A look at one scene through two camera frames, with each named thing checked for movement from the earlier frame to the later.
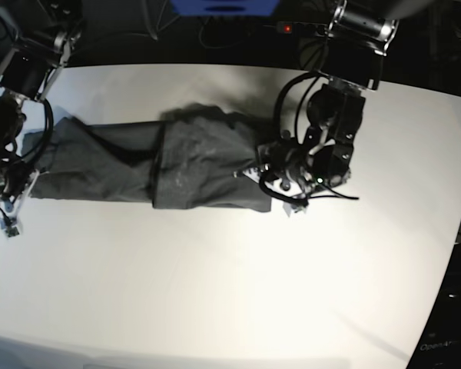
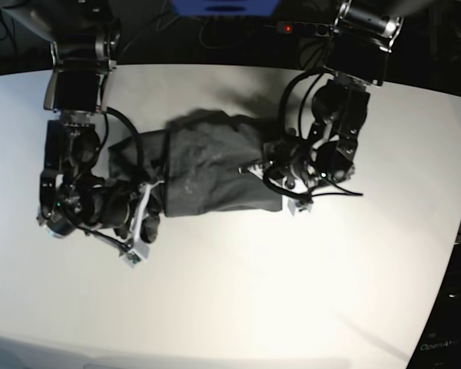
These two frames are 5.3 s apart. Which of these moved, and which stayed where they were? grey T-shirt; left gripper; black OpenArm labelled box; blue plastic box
Moved: grey T-shirt
Stayed: left gripper; blue plastic box; black OpenArm labelled box
